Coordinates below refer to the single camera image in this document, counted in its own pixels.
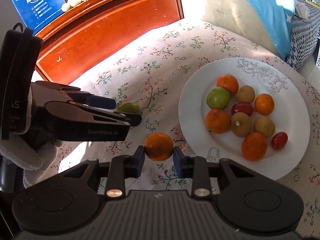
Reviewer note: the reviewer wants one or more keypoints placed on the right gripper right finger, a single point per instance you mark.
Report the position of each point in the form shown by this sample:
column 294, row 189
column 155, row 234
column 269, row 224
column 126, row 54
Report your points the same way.
column 198, row 169

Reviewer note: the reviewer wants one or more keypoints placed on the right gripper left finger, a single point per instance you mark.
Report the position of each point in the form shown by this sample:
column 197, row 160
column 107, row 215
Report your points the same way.
column 121, row 168

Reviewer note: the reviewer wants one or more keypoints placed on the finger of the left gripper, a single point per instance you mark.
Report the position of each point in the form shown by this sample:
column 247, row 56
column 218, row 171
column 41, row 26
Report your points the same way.
column 132, row 119
column 92, row 100

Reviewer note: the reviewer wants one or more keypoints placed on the green fruit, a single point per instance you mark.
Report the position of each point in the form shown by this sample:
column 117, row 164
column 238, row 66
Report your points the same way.
column 129, row 107
column 218, row 98

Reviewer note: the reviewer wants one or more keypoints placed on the dark orange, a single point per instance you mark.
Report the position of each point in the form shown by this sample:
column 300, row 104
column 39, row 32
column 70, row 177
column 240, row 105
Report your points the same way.
column 217, row 121
column 254, row 146

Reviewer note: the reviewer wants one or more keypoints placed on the brown kiwi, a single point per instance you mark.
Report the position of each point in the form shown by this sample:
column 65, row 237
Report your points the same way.
column 265, row 126
column 245, row 94
column 241, row 125

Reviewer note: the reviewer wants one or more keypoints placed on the red tomato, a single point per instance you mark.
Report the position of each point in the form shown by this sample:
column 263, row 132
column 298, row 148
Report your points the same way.
column 279, row 141
column 246, row 108

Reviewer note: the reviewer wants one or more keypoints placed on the white gloved left hand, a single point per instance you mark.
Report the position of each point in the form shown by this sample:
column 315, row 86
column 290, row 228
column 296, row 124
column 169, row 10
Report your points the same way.
column 35, row 149

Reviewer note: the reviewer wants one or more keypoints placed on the floral tablecloth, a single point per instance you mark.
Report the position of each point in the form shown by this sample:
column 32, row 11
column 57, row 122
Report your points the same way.
column 152, row 72

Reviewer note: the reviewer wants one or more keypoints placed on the red wooden cabinet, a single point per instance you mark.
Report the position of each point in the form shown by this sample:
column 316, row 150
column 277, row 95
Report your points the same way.
column 96, row 29

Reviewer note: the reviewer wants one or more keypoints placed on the white floral plate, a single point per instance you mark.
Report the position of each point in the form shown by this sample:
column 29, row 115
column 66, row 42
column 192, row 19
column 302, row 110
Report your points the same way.
column 290, row 115

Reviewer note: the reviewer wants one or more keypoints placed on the yellow fruit on cabinet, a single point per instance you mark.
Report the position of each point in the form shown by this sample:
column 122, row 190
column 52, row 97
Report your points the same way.
column 65, row 7
column 74, row 3

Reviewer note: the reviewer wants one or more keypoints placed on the blue cardboard box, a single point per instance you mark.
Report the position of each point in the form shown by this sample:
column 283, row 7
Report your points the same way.
column 36, row 14

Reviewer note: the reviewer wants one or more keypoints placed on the houndstooth sofa cover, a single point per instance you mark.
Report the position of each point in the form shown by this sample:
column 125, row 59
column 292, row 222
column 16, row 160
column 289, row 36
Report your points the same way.
column 304, row 36

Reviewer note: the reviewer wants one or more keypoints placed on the blue cushion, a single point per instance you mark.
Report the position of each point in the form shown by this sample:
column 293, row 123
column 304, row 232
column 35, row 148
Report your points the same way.
column 277, row 18

